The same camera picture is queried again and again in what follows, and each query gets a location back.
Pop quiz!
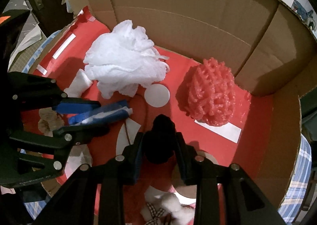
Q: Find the blue white cloth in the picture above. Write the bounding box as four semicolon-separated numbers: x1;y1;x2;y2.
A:
53;100;133;126

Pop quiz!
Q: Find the white fluffy bunny toy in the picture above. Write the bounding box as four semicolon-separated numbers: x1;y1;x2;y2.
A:
140;186;195;225

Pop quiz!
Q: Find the white tissue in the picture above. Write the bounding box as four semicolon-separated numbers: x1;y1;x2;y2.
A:
64;144;92;178

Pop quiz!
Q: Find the blue plaid tablecloth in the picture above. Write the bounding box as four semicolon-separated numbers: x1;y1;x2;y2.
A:
22;30;312;224

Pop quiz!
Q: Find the white sock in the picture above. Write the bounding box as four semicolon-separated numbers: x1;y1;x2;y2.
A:
64;69;93;98

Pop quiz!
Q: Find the beige floral scrunchie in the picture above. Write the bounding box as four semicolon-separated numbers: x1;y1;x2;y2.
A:
38;107;64;137

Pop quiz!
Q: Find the cardboard box with red lining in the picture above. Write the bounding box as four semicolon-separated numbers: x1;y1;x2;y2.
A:
27;0;317;225

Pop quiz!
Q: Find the red mesh bath pouf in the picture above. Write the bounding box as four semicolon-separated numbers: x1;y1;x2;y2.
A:
185;58;235;126

